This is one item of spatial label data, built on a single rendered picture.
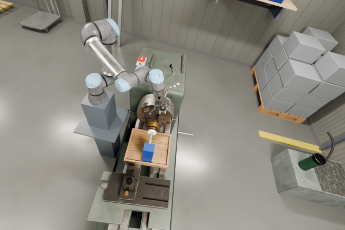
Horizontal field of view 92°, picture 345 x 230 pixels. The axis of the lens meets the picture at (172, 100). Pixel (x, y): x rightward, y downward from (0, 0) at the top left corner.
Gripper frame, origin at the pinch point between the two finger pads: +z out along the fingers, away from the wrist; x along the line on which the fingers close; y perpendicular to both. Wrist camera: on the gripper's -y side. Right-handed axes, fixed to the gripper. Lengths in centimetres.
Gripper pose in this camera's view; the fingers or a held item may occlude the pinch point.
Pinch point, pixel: (164, 110)
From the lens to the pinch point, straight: 115.8
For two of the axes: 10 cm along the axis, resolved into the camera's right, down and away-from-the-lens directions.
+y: -0.8, 7.6, -6.5
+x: 9.9, 0.1, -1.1
